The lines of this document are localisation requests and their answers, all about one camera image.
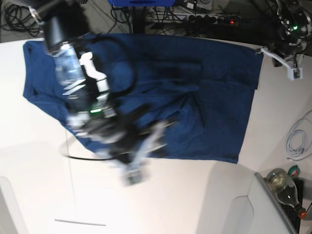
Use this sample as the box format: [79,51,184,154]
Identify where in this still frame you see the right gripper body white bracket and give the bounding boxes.
[85,104,178,187]

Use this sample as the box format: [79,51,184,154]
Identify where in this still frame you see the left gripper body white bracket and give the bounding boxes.
[255,43,305,80]

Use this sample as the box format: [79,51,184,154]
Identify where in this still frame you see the dark blue t-shirt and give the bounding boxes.
[22,33,264,164]

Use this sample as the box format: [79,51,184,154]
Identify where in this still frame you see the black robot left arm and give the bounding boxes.
[256,0,312,80]

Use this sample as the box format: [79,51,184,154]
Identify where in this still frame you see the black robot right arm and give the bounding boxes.
[14,0,172,185]

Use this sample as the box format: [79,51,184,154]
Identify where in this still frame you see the green tape roll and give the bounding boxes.
[288,165,300,178]

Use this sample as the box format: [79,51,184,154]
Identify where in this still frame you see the clear glass bottle red cap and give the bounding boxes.
[266,168,307,219]

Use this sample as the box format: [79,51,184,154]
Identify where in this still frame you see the black power strip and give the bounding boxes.
[186,14,242,26]

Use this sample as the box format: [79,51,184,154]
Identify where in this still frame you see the blue plastic crate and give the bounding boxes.
[108,0,175,7]

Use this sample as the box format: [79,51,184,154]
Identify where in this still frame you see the light blue coiled cable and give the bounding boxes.
[285,116,312,161]

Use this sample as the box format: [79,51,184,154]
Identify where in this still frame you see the black table leg post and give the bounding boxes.
[130,6,147,34]

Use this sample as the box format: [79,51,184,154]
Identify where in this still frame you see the black coiled floor cables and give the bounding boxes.
[0,0,44,38]

